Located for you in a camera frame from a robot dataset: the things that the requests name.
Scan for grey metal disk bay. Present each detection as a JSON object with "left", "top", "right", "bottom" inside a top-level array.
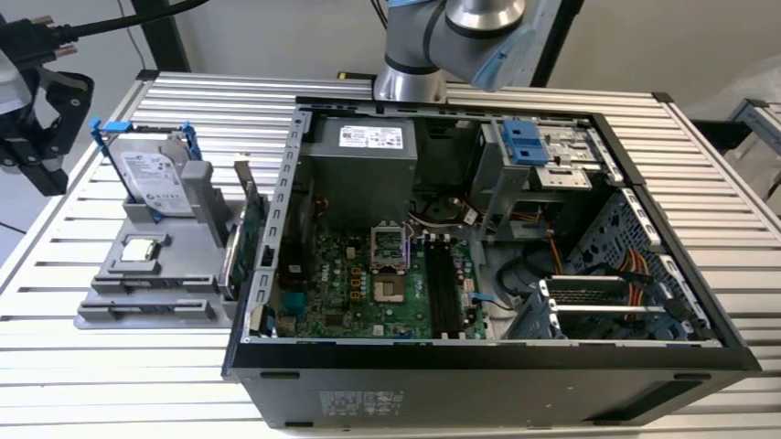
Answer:
[{"left": 504, "top": 273, "right": 672, "bottom": 340}]

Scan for wire locking lever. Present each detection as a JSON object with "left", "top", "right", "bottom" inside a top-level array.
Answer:
[{"left": 401, "top": 226, "right": 421, "bottom": 273}]

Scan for grey power supply unit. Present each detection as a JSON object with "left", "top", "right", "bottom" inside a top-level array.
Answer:
[{"left": 301, "top": 116, "right": 419, "bottom": 230}]

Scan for black upright post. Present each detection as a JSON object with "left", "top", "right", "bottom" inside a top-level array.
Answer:
[
  {"left": 129, "top": 0, "right": 192, "bottom": 74},
  {"left": 528, "top": 0, "right": 587, "bottom": 88}
]

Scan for black PC case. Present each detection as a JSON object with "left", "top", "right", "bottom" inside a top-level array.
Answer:
[{"left": 220, "top": 94, "right": 762, "bottom": 431}]

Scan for black case fan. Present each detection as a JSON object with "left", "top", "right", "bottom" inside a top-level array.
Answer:
[{"left": 285, "top": 182, "right": 319, "bottom": 275}]

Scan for silver drive cage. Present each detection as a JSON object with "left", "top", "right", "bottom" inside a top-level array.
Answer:
[{"left": 468, "top": 116, "right": 624, "bottom": 241}]

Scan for silver CPU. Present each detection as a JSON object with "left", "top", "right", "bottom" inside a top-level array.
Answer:
[{"left": 120, "top": 237, "right": 162, "bottom": 264}]

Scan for green motherboard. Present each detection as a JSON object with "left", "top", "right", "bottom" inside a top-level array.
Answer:
[{"left": 273, "top": 228, "right": 492, "bottom": 342}]

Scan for green graphics card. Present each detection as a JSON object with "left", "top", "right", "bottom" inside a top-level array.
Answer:
[{"left": 220, "top": 153, "right": 271, "bottom": 302}]

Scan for grey metal frame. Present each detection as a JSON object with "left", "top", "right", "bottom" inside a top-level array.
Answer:
[{"left": 724, "top": 98, "right": 781, "bottom": 202}]

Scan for blue grey port block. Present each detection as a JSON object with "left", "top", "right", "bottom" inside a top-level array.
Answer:
[{"left": 279, "top": 294, "right": 307, "bottom": 319}]

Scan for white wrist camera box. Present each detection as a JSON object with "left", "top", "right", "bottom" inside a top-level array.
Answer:
[{"left": 0, "top": 48, "right": 17, "bottom": 118}]

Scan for round grey speaker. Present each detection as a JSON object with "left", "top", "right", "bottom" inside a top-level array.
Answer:
[{"left": 419, "top": 194, "right": 472, "bottom": 226}]

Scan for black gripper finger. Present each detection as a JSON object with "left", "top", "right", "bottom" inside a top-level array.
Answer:
[
  {"left": 0, "top": 132, "right": 68, "bottom": 198},
  {"left": 41, "top": 68, "right": 96, "bottom": 152}
]

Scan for white wire bundle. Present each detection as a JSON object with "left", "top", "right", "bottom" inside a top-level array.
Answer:
[{"left": 404, "top": 212, "right": 483, "bottom": 240}]

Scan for red yellow power wires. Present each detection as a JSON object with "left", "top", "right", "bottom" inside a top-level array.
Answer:
[{"left": 619, "top": 249, "right": 658, "bottom": 321}]

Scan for CPU socket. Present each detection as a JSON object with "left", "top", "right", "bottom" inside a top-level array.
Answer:
[{"left": 369, "top": 273, "right": 408, "bottom": 304}]

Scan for grey parts rack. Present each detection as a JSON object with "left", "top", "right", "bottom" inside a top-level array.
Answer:
[{"left": 72, "top": 159, "right": 273, "bottom": 330}]

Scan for orange yellow wire bundle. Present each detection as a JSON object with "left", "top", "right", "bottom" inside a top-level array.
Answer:
[{"left": 511, "top": 205, "right": 566, "bottom": 275}]

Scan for metal socket cover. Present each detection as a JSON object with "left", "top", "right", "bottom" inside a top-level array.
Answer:
[{"left": 368, "top": 220, "right": 411, "bottom": 273}]

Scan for blue drive latch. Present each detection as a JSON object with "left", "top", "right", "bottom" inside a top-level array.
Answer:
[{"left": 500, "top": 117, "right": 548, "bottom": 166}]

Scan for hard disk in blue carrier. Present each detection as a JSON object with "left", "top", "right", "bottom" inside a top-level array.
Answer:
[{"left": 88, "top": 117, "right": 204, "bottom": 220}]

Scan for black cable loop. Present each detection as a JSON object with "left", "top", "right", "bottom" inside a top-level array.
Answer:
[{"left": 496, "top": 253, "right": 550, "bottom": 315}]

